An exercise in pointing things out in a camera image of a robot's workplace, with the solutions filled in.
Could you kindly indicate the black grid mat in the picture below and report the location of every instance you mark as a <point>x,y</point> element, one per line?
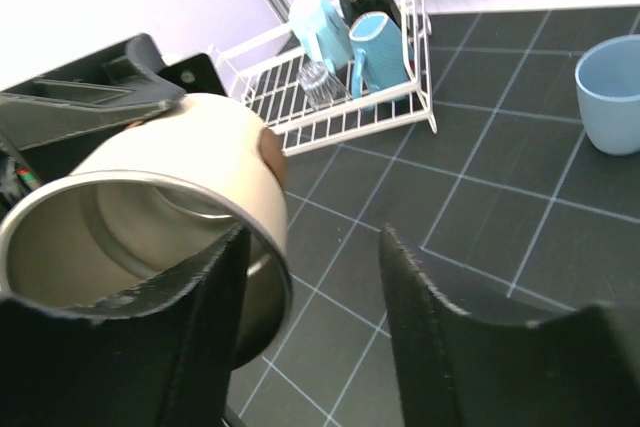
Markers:
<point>507,190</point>

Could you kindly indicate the light blue plastic tumbler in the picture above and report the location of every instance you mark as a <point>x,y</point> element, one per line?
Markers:
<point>607,87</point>

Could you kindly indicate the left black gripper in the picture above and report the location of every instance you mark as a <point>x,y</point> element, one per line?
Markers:
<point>52,122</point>

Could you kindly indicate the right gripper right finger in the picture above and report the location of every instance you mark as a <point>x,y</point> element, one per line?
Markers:
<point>467,356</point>

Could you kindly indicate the blue floral mug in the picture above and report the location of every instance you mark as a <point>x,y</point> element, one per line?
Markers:
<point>377,46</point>

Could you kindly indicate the small clear glass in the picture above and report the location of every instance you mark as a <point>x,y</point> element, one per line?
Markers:
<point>322,88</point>

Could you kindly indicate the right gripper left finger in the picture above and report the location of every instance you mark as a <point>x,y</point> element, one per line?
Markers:
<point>158,354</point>

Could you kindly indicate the metal cup with brown base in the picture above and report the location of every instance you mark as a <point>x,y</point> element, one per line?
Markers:
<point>147,199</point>

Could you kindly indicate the light blue hexagonal mug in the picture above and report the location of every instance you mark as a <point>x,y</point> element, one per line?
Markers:
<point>322,33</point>

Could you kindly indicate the white wire dish rack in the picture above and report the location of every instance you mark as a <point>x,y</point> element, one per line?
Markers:
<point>264,78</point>

